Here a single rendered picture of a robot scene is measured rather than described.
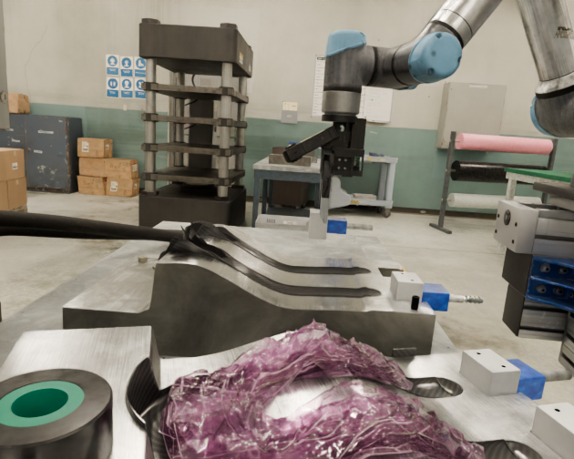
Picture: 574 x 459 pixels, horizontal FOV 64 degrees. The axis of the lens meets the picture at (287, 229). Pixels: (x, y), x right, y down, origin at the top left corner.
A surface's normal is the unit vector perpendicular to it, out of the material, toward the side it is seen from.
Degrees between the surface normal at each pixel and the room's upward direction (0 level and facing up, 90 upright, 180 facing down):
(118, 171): 87
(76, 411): 0
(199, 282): 90
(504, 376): 90
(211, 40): 90
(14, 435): 0
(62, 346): 0
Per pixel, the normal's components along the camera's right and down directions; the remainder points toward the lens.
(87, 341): 0.07, -0.98
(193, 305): -0.04, 0.21
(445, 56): 0.25, 0.22
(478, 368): -0.96, -0.01
